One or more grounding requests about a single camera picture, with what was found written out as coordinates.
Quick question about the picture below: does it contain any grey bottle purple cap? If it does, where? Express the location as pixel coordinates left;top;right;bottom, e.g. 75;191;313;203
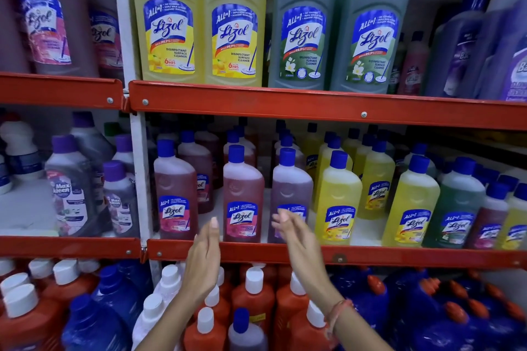
69;111;116;167
111;134;136;177
102;160;141;239
45;134;100;237

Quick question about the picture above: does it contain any large green cleaner bottle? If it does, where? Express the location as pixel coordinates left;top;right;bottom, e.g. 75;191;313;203
330;0;411;95
268;0;337;90

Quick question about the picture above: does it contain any grey bottle blue cap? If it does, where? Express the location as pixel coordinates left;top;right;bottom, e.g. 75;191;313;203
227;307;268;351

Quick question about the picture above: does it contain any orange metal shelf rail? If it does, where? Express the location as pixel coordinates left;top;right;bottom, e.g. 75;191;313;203
0;72;125;110
128;80;527;132
146;238;527;270
0;236;143;260

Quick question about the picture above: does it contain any orange thread bracelet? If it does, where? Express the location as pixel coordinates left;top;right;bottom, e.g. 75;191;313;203
324;298;355;340

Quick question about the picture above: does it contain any cluster of blue capped bottles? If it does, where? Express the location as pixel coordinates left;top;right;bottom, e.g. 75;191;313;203
401;142;527;201

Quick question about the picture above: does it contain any large yellow cleaner bottle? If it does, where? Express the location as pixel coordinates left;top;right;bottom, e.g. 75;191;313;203
129;0;203;84
201;0;267;87

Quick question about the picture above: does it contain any slim green bottle black cap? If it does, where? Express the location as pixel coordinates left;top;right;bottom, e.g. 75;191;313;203
387;32;408;95

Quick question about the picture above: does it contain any large pink cleaner bottle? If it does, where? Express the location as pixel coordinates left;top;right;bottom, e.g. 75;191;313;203
79;0;125;81
7;0;100;78

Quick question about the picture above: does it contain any person's right hand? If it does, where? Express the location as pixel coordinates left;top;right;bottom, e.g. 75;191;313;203
271;209;341;307

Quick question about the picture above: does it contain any person's left hand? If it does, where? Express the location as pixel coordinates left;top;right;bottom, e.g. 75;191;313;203
180;217;222;299

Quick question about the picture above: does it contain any pink cleaner bottle blue cap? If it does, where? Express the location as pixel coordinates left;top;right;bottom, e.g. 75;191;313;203
465;182;510;250

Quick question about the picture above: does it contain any cluster of orange bottles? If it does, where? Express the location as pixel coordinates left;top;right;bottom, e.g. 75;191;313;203
183;262;335;351
0;258;101;351

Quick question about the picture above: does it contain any person's right forearm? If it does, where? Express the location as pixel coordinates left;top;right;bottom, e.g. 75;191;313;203
317;293;394;351

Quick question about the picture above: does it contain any group of small yellow bottles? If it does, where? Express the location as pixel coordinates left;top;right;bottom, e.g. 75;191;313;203
296;122;527;251

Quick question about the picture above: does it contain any white bottle blue label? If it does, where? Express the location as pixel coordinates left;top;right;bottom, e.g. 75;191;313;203
0;153;13;195

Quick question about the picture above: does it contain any large purple cleaner bottle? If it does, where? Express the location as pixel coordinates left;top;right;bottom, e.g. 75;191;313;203
424;0;493;99
459;0;527;100
479;0;527;103

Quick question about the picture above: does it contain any group of small pink bottles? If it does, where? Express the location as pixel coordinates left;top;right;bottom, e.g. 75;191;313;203
147;116;314;245

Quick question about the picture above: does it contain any small green cleaner bottle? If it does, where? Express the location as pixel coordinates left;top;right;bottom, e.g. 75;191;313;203
423;157;487;249

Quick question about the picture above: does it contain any slim pink bottle black cap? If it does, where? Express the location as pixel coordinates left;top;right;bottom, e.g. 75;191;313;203
397;31;431;96

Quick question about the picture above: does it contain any white shelf upright post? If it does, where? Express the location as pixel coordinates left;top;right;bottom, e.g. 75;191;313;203
111;0;162;286

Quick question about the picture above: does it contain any bottle with green cap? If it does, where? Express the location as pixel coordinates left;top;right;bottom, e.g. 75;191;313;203
103;121;121;146

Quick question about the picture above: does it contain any group of blue orange-capped bottles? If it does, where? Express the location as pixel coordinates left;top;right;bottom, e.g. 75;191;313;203
329;266;527;351

